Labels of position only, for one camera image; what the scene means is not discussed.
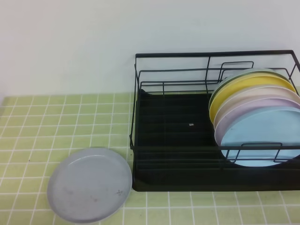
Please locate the grey round plate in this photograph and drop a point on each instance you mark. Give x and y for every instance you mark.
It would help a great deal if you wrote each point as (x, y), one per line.
(89, 185)

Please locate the green plate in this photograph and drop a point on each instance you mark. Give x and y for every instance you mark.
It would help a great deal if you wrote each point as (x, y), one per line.
(240, 74)

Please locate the cream pink plate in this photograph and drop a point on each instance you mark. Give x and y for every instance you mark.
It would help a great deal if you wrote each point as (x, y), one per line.
(254, 91)

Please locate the yellow plate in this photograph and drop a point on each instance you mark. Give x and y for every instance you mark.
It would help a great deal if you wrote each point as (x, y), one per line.
(243, 82)

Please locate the lilac plate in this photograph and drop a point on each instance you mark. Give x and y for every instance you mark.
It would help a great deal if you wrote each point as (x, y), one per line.
(224, 119)

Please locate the light blue plate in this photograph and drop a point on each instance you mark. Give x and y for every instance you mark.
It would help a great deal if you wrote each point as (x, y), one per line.
(265, 131)

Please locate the black wire dish rack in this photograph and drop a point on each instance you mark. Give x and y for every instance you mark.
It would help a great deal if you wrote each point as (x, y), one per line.
(173, 90)

